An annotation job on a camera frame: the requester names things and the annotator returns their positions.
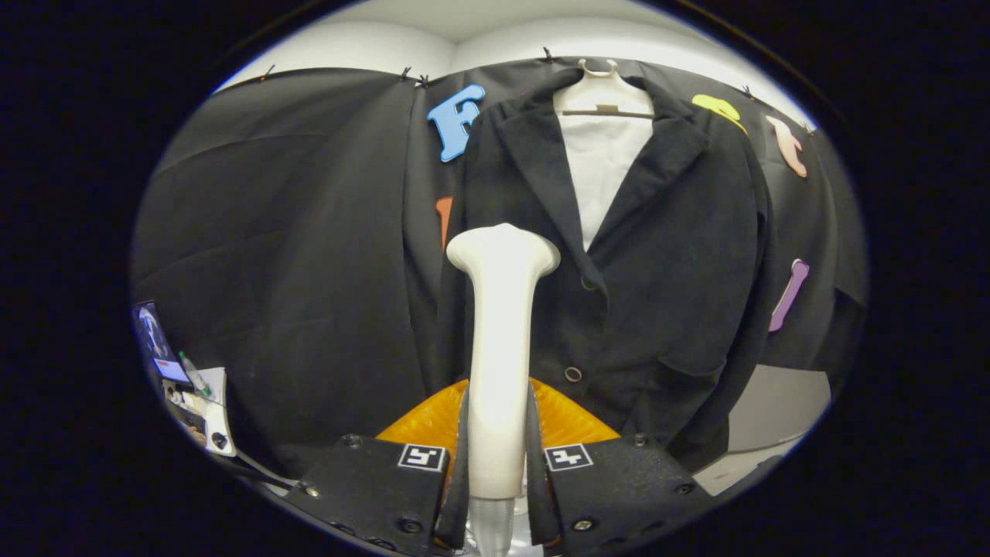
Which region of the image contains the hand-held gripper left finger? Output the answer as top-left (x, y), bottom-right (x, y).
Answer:
top-left (282, 378), bottom-right (471, 557)

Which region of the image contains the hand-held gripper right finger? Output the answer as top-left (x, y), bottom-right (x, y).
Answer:
top-left (527, 378), bottom-right (712, 557)

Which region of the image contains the white garment steamer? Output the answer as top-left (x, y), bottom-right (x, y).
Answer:
top-left (446, 223), bottom-right (562, 557)

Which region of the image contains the black suit jacket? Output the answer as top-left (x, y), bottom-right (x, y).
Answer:
top-left (437, 66), bottom-right (774, 473)

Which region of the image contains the white shirt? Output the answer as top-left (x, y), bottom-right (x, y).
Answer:
top-left (558, 112), bottom-right (656, 252)

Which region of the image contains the cream plastic clothes hanger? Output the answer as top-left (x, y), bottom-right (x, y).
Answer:
top-left (551, 58), bottom-right (657, 121)

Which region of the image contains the white board with clutter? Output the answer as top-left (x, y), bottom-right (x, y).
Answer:
top-left (165, 367), bottom-right (237, 457)

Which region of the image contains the grey and beige cabinet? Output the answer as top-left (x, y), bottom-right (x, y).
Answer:
top-left (692, 364), bottom-right (832, 496)

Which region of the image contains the small lit screen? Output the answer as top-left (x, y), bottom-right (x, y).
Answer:
top-left (134, 300), bottom-right (192, 385)

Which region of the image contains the black backdrop cloth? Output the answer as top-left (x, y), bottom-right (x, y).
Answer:
top-left (130, 56), bottom-right (869, 480)

